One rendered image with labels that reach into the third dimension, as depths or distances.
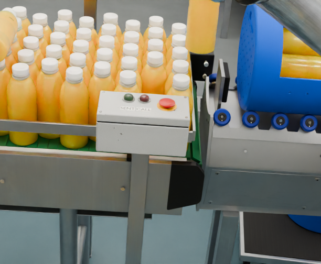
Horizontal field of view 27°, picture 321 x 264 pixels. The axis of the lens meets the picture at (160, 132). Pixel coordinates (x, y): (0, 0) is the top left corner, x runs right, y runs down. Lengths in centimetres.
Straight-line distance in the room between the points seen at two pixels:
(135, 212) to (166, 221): 121
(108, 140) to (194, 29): 32
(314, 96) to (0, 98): 76
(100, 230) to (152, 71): 123
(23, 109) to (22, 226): 124
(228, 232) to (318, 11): 97
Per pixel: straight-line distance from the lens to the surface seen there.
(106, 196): 168
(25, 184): 168
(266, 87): 161
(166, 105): 143
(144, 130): 142
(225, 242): 197
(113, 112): 141
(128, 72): 156
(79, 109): 157
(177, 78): 155
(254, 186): 182
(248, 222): 263
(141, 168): 152
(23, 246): 269
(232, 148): 172
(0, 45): 156
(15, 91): 158
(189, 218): 283
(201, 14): 151
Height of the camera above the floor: 185
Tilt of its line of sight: 34 degrees down
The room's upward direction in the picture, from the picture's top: 5 degrees clockwise
